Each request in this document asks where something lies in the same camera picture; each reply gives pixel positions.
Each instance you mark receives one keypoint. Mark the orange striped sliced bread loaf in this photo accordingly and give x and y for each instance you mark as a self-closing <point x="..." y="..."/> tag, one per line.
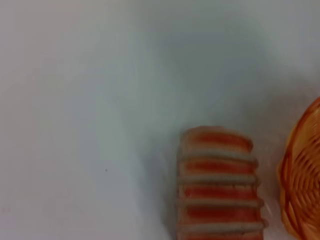
<point x="220" y="190"/>

